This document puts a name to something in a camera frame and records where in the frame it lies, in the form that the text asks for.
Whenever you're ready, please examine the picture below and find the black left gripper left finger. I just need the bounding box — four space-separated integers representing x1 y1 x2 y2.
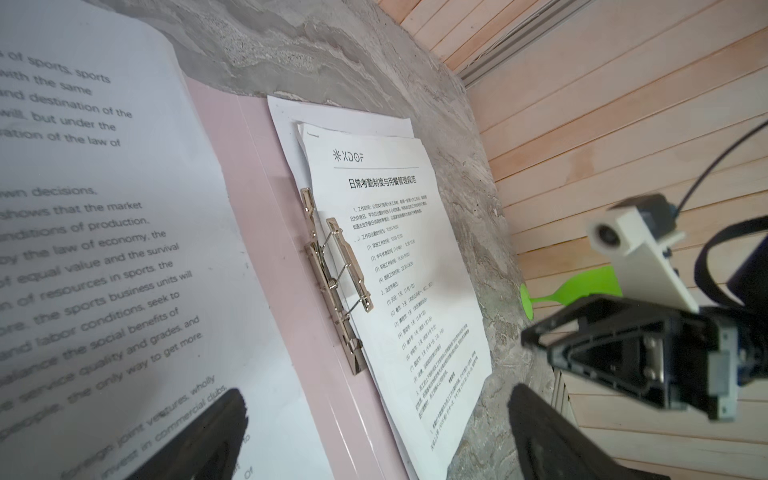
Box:
131 389 248 480

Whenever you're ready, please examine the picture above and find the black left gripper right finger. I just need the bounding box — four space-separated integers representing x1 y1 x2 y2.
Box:
507 384 663 480

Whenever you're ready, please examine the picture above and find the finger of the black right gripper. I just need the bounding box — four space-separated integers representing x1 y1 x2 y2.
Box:
521 294 711 411

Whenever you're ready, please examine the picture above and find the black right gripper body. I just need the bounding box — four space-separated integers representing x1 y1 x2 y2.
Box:
677 216 767 420

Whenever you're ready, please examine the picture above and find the printed white paper sheet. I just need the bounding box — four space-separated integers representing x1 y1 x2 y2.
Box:
268 97 491 479

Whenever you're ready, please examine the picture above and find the pink file folder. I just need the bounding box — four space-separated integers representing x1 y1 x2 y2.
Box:
186 79 412 479

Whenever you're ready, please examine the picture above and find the metal folder clip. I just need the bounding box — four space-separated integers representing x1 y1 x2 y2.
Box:
300 188 374 375

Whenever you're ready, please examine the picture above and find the green plastic goblet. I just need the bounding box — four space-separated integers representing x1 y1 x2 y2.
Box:
519 265 622 320

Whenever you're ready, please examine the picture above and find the printed white paper stack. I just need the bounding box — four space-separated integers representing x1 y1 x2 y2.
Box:
1 1 332 479

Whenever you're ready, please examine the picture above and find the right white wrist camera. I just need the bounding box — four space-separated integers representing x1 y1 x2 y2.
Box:
587 193 699 313

